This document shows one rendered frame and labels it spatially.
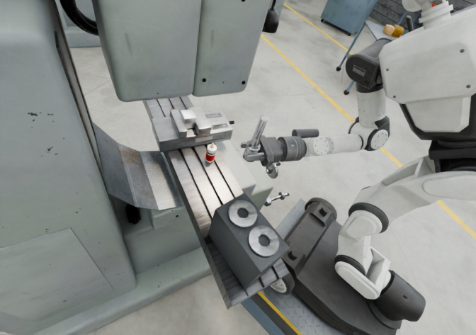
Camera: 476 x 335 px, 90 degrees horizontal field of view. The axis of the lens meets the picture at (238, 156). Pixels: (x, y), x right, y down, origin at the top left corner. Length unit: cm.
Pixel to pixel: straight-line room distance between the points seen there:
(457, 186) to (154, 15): 86
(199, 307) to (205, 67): 146
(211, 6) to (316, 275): 122
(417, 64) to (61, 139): 80
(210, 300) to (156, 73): 147
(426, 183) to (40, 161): 97
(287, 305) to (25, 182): 124
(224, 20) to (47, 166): 48
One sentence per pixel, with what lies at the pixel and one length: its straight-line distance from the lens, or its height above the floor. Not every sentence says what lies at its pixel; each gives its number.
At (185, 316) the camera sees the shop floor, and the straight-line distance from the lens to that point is 176.
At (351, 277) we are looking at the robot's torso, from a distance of 133.
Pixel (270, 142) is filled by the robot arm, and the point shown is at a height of 120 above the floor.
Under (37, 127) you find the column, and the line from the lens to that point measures 53.
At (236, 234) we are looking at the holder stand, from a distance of 72.
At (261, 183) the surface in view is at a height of 70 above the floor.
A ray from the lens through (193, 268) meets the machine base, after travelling 160.
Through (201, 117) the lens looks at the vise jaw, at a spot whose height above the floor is 101.
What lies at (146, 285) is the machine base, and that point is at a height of 20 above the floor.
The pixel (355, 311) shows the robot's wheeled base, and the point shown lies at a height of 57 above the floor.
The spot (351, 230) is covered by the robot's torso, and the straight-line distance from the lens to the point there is 110.
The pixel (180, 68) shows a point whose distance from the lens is 62.
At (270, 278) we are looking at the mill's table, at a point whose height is 90.
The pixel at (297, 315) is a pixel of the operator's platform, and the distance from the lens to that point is 148.
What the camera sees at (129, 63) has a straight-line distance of 59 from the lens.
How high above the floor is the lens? 174
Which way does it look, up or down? 47 degrees down
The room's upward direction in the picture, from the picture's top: 18 degrees clockwise
